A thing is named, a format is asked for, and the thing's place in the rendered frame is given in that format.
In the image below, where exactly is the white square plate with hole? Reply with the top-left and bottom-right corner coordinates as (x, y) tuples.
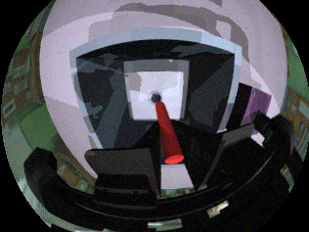
(127, 70), (185, 120)

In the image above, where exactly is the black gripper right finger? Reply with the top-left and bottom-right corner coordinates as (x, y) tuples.
(171, 118), (254, 191)

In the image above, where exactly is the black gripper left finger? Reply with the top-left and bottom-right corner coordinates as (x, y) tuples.
(84, 120), (161, 199)

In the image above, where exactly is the dark red peg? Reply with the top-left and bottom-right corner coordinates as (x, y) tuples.
(154, 103), (183, 164)

